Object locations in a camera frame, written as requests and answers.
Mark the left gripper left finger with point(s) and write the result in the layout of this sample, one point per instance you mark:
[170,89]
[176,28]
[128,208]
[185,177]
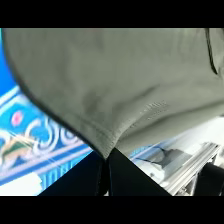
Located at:
[86,180]

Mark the silver frame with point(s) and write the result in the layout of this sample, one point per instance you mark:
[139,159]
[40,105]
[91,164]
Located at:
[186,170]

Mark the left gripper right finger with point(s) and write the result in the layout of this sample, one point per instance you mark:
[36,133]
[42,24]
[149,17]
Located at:
[130,180]

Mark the olive green T-shirt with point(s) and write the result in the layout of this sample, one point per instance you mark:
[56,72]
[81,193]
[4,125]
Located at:
[110,76]

